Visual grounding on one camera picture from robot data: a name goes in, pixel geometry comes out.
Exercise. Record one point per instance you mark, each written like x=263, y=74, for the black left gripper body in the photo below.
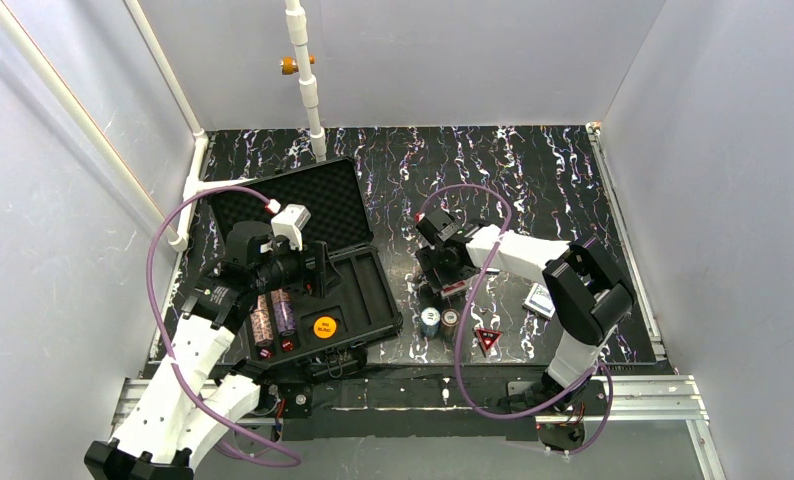
x=318, y=266

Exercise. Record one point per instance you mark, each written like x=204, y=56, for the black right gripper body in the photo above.
x=441, y=266

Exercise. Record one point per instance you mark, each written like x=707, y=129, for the red playing card deck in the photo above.
x=454, y=289

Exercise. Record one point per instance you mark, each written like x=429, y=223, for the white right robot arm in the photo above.
x=588, y=291

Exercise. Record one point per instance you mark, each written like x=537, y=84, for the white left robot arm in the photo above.
x=171, y=429

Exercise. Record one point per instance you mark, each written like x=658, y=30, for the yellow big blind button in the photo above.
x=325, y=327

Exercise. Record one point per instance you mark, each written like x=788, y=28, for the orange-purple chip stack in case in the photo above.
x=285, y=318

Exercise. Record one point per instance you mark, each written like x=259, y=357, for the blue poker chip stack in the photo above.
x=430, y=319

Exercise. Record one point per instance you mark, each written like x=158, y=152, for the white-blue chip stack in case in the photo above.
x=260, y=322

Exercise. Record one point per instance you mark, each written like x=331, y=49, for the black foam-lined poker case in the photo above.
x=362, y=304

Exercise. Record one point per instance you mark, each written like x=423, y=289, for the brown poker chip stack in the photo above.
x=449, y=323

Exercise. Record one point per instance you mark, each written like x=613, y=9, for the red triangle dealer button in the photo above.
x=487, y=339

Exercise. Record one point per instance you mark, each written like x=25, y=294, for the white pvc pole with orange knob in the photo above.
x=296, y=21

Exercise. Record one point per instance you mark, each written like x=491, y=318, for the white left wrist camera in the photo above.
x=289, y=223

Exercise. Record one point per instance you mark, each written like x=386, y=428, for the white pvc frame pipe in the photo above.
x=173, y=227

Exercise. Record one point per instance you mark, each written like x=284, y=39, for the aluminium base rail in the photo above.
x=431, y=406

